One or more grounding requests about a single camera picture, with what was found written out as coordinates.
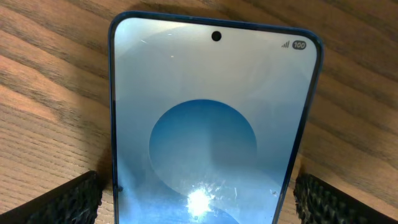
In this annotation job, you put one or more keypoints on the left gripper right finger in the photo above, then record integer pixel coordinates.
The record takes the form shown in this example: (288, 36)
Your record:
(317, 202)

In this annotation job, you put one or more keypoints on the blue Galaxy smartphone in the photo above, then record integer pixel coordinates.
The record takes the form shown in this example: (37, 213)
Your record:
(207, 116)

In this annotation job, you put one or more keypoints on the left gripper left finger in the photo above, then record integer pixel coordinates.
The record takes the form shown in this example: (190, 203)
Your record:
(74, 202)

